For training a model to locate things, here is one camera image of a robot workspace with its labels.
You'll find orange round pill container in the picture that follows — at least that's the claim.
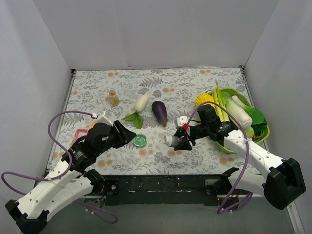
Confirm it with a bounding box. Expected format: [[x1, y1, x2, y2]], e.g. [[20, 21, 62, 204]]
[[89, 121, 97, 129]]

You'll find white daikon radish toy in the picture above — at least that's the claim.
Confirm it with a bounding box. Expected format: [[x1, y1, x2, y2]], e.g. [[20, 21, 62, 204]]
[[230, 96, 253, 128]]

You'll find white eggplant toy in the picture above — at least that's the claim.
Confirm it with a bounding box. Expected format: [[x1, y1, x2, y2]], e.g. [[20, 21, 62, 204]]
[[135, 94, 149, 113]]

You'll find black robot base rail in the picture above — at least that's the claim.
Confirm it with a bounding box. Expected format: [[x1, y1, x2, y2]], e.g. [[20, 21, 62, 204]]
[[84, 174, 231, 206]]

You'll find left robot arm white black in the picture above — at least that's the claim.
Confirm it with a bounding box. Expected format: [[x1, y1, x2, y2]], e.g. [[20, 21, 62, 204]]
[[5, 120, 136, 234]]

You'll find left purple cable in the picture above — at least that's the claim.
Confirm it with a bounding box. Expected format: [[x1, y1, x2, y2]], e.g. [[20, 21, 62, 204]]
[[1, 111, 117, 224]]

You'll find green plastic basket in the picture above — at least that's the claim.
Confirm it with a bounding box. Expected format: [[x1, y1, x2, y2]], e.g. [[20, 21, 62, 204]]
[[216, 87, 270, 154]]

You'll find green celery stalk toy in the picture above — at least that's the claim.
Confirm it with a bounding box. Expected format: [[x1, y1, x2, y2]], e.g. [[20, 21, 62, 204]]
[[212, 80, 230, 122]]

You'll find purple eggplant toy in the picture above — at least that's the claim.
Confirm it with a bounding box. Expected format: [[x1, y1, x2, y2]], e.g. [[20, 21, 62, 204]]
[[152, 101, 168, 127]]

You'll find yellow napa cabbage toy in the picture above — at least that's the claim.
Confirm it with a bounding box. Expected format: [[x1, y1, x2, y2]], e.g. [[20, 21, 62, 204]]
[[195, 93, 214, 107]]

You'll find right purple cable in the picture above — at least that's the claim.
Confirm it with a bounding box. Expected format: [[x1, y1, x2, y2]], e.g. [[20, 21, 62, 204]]
[[186, 101, 254, 215]]

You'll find amber pill bottle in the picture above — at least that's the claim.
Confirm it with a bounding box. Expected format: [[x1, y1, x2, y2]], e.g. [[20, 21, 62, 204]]
[[109, 90, 120, 106]]

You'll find pink rectangular pill box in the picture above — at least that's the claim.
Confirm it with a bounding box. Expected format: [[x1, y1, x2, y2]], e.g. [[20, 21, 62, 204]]
[[71, 129, 88, 146]]

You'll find floral patterned table mat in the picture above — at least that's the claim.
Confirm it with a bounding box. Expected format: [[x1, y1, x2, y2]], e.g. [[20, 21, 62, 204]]
[[47, 68, 249, 175]]

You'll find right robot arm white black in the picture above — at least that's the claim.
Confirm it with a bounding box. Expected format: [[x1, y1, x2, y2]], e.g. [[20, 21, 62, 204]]
[[163, 101, 306, 210]]

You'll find aluminium frame rail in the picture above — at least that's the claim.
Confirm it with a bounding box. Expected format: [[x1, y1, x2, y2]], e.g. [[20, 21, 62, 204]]
[[19, 213, 33, 234]]

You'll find purple cable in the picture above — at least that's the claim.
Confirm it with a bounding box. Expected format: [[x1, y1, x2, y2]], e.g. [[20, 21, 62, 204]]
[[1, 111, 117, 224], [186, 101, 254, 215]]

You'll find green round pill container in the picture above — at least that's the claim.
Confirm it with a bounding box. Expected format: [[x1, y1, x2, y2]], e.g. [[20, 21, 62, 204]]
[[133, 134, 147, 148]]

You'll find white vitamin B bottle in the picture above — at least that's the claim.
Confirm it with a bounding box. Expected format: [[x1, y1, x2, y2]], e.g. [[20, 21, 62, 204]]
[[162, 136, 182, 148]]

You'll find green leafy vegetable toy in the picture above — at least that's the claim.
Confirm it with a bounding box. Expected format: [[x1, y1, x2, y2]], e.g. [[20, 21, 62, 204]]
[[243, 105, 267, 133]]

